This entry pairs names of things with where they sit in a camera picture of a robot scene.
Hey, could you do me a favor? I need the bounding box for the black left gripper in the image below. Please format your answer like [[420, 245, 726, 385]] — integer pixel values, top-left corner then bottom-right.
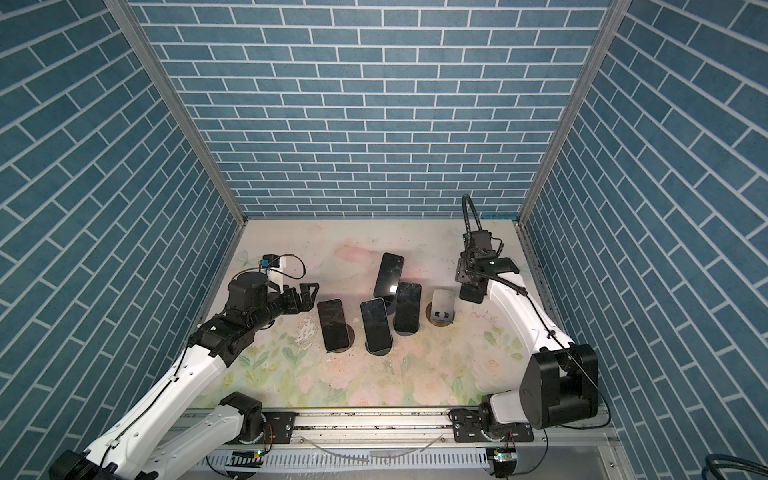
[[248, 281, 320, 334]]

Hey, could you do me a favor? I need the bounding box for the black phone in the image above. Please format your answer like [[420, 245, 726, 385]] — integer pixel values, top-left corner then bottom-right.
[[393, 282, 422, 324], [317, 299, 347, 337], [360, 298, 392, 341], [373, 252, 405, 299]]

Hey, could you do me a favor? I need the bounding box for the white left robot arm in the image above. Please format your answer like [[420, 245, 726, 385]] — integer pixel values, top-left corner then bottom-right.
[[48, 271, 319, 479]]

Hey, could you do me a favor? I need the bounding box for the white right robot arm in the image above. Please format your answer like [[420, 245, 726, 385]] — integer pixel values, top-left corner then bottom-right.
[[456, 249, 601, 441]]

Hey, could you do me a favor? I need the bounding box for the grey stand wooden base right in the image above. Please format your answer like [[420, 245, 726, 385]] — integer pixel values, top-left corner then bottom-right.
[[427, 289, 455, 327]]

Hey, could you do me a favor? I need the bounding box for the grey stand wooden base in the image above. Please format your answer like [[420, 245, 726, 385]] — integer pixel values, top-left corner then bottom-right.
[[427, 289, 455, 327], [323, 324, 355, 353]]

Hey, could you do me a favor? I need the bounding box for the grey stand wooden base left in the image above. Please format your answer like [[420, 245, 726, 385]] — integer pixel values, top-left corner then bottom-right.
[[323, 324, 355, 353]]

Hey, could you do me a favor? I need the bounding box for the grey stand rear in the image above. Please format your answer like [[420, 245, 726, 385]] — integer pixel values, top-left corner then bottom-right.
[[383, 296, 396, 315]]

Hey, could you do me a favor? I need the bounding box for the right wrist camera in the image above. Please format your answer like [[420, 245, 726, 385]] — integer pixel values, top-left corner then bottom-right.
[[462, 230, 496, 259]]

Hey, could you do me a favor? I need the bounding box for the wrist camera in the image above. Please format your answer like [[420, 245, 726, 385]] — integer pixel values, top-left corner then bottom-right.
[[257, 253, 306, 287], [462, 230, 496, 259]]

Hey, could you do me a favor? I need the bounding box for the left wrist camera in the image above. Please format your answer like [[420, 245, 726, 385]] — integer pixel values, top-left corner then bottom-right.
[[257, 253, 306, 287]]

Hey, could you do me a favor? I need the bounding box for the aluminium corner post left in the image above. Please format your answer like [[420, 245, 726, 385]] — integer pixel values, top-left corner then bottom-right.
[[103, 0, 248, 227]]

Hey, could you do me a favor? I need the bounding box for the aluminium corner post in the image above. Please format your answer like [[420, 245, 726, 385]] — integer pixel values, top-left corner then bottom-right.
[[517, 0, 634, 227], [103, 0, 248, 227]]

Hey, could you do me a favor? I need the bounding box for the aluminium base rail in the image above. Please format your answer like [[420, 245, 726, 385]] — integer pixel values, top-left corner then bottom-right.
[[167, 405, 619, 451]]

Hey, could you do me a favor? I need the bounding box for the aluminium corner post right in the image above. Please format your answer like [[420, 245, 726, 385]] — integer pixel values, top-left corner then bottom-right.
[[517, 0, 634, 227]]

